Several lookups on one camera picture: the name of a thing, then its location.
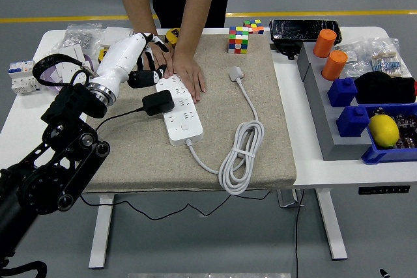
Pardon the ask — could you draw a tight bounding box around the white wall socket outlet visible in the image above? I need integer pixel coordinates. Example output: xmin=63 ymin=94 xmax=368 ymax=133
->
xmin=57 ymin=62 xmax=86 ymax=80

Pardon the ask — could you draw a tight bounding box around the blue plastic block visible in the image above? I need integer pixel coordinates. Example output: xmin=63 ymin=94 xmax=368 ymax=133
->
xmin=336 ymin=105 xmax=371 ymax=139
xmin=327 ymin=77 xmax=359 ymax=108

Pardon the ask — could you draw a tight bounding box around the white power strip cord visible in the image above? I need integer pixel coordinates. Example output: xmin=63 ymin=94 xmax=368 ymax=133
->
xmin=185 ymin=65 xmax=265 ymax=197

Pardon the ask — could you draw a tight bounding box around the person's right hand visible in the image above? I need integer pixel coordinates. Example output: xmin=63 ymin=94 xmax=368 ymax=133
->
xmin=151 ymin=42 xmax=177 ymax=79

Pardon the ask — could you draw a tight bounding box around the black power adapter plug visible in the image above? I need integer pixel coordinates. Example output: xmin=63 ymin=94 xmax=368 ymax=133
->
xmin=141 ymin=90 xmax=176 ymax=117

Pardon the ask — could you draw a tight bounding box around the clear plastic parts bag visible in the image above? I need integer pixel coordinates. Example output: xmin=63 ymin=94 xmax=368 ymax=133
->
xmin=337 ymin=42 xmax=374 ymax=79

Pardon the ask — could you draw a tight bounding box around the blue plastic bin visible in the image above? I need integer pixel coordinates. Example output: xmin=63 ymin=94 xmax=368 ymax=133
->
xmin=360 ymin=103 xmax=417 ymax=165

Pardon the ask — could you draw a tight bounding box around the orange cylinder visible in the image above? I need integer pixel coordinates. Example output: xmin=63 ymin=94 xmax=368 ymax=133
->
xmin=313 ymin=29 xmax=338 ymax=59
xmin=321 ymin=50 xmax=349 ymax=82

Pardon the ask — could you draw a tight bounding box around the small colourful puzzle cube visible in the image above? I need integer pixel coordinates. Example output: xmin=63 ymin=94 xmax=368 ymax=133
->
xmin=243 ymin=18 xmax=265 ymax=35

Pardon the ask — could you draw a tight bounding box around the beige fabric mat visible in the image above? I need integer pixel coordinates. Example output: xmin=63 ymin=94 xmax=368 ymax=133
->
xmin=81 ymin=33 xmax=298 ymax=194

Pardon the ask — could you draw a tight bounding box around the large colourful puzzle cube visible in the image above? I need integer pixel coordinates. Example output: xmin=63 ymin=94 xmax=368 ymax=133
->
xmin=227 ymin=25 xmax=250 ymax=55

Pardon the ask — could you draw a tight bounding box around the clear bag of resistors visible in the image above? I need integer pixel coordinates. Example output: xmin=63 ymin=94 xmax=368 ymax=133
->
xmin=367 ymin=37 xmax=410 ymax=79

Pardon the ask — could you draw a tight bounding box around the yellow lemon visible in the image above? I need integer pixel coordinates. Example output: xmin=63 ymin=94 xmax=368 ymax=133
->
xmin=368 ymin=114 xmax=401 ymax=150

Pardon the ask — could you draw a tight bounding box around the white power strip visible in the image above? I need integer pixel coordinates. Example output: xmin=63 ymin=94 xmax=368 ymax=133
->
xmin=154 ymin=75 xmax=205 ymax=147

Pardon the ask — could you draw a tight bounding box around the white double rocker switch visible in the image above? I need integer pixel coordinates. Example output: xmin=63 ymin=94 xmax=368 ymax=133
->
xmin=53 ymin=44 xmax=87 ymax=74

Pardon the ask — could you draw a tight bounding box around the black table control panel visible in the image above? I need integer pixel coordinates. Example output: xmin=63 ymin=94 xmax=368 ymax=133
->
xmin=358 ymin=185 xmax=411 ymax=196

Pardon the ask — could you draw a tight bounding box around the clear bag of screws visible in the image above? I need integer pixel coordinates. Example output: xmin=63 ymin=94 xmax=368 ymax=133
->
xmin=45 ymin=22 xmax=103 ymax=59

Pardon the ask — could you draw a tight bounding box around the black plastic tray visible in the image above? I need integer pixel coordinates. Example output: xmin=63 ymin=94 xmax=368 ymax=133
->
xmin=269 ymin=19 xmax=343 ymax=46

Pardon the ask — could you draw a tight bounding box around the white table leg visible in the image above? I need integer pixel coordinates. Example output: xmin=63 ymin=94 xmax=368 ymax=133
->
xmin=315 ymin=189 xmax=349 ymax=261
xmin=88 ymin=193 xmax=115 ymax=270

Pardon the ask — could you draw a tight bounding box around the purple bowl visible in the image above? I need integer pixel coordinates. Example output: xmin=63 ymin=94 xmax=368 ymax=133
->
xmin=41 ymin=53 xmax=96 ymax=92

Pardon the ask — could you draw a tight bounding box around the white wall switch plate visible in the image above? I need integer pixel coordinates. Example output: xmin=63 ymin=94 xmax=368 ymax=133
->
xmin=98 ymin=26 xmax=134 ymax=48

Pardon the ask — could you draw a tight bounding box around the black adapter cord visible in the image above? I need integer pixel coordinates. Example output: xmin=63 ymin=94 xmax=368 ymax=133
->
xmin=79 ymin=105 xmax=272 ymax=222

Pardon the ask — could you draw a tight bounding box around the white circuit breaker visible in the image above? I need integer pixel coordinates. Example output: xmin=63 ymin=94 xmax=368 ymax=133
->
xmin=8 ymin=60 xmax=43 ymax=96

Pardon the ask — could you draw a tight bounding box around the grey metal bracket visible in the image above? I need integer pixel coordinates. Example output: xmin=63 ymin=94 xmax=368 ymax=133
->
xmin=276 ymin=189 xmax=304 ymax=209

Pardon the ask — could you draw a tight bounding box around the black cloth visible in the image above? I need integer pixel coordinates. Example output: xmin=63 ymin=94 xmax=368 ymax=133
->
xmin=353 ymin=70 xmax=417 ymax=105

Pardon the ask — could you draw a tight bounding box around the black hanging cable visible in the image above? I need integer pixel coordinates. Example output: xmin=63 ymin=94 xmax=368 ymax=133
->
xmin=294 ymin=189 xmax=306 ymax=278

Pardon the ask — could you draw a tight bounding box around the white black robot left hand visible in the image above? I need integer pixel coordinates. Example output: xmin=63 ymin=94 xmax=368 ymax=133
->
xmin=95 ymin=32 xmax=173 ymax=92

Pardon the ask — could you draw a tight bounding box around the grey stepped block holder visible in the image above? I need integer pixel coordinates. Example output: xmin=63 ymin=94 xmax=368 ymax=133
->
xmin=296 ymin=42 xmax=373 ymax=161

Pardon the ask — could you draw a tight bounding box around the person's left hand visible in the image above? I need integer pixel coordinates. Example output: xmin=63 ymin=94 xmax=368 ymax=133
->
xmin=171 ymin=50 xmax=208 ymax=103

